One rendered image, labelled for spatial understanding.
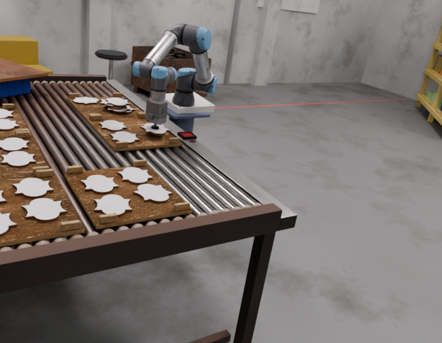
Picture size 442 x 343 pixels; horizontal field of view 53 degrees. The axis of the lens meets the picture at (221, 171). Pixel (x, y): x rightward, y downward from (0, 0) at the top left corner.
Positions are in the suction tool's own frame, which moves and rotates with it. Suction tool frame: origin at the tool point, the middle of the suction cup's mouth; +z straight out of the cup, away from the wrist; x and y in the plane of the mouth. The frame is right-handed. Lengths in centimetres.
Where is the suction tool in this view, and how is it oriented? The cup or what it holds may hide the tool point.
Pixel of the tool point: (154, 130)
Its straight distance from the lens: 225.5
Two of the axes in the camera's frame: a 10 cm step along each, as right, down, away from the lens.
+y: 8.1, 3.3, -4.8
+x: 5.7, -2.6, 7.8
